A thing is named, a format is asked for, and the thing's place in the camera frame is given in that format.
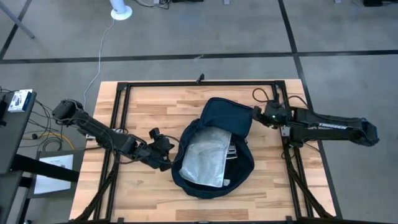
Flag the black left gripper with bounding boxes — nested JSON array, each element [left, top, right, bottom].
[[136, 127, 176, 172]]

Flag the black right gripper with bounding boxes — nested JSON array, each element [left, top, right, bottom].
[[251, 99, 294, 130]]

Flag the navy blue backpack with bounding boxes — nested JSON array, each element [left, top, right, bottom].
[[170, 96, 256, 200]]

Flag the clear mesh zip pouch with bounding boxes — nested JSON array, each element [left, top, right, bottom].
[[178, 126, 233, 189]]

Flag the black support beam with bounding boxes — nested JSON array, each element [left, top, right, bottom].
[[11, 153, 81, 184]]

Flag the grey monitor with white screen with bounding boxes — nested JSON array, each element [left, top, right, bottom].
[[27, 148, 85, 199]]

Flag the dark grey side desk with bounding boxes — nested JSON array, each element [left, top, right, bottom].
[[0, 89, 38, 175]]

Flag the small white blue box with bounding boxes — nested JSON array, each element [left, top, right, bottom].
[[7, 88, 34, 113]]

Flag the black desk device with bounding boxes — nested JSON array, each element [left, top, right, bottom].
[[0, 93, 9, 127]]

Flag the grey metal leg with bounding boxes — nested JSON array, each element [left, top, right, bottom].
[[0, 0, 35, 40]]

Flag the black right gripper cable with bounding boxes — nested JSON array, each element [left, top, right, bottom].
[[251, 88, 309, 108]]

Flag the black aluminium table frame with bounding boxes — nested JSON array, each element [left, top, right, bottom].
[[73, 80, 343, 224]]

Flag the yellow floor cable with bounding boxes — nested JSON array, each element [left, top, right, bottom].
[[22, 131, 75, 151]]

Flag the white floor cable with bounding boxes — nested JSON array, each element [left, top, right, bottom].
[[83, 17, 116, 106]]

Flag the grey coiled floor cable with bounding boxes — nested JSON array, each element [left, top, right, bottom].
[[42, 138, 63, 152]]

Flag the black floor cable bundle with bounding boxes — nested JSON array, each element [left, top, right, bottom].
[[29, 98, 65, 138]]

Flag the white pedestal tower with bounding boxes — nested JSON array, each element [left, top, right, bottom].
[[109, 0, 134, 21]]

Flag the black tangled power cables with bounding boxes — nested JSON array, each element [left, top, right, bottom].
[[133, 0, 171, 9]]

